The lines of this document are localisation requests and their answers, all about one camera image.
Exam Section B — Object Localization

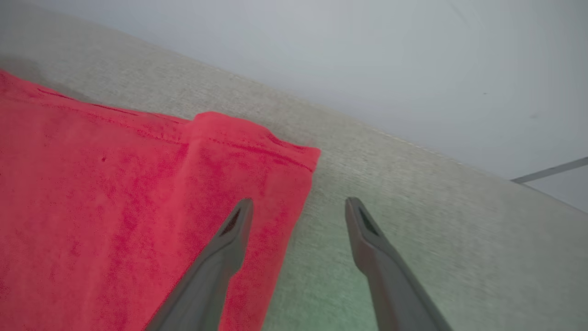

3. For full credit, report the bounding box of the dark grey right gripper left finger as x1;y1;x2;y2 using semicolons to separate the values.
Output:
145;198;254;331

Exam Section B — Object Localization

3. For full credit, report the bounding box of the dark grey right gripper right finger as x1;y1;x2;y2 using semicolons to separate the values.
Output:
345;196;454;331

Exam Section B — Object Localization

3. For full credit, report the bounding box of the red and white garment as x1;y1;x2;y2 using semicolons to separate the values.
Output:
0;69;322;331

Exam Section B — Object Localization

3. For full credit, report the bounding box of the grey metal wall rail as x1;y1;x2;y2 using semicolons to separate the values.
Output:
510;156;588;184

